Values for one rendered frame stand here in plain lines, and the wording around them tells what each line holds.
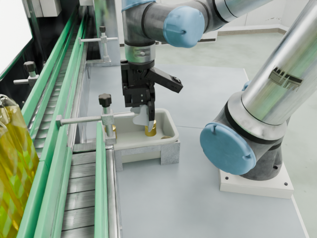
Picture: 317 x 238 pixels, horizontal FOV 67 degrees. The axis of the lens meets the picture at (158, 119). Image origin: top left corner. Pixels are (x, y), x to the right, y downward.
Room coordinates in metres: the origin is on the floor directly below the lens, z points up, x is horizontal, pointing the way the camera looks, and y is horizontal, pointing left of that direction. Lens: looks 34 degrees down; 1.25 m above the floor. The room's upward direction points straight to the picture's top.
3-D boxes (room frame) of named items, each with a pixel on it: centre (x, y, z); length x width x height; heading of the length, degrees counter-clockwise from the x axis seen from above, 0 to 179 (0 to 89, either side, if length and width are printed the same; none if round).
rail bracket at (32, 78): (0.64, 0.38, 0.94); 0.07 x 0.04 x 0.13; 101
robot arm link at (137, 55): (0.58, 0.04, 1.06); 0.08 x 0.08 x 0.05
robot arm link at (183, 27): (0.53, -0.04, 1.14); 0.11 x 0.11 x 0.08; 48
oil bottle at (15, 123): (0.29, 0.23, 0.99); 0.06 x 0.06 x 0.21; 11
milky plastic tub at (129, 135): (0.58, 0.06, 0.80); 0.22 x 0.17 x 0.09; 101
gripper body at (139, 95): (0.58, 0.05, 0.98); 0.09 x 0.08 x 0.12; 102
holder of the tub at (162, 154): (0.57, 0.09, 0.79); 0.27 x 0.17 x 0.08; 101
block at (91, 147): (0.44, 0.16, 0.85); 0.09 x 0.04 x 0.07; 101
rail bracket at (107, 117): (0.45, 0.14, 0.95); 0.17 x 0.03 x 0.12; 101
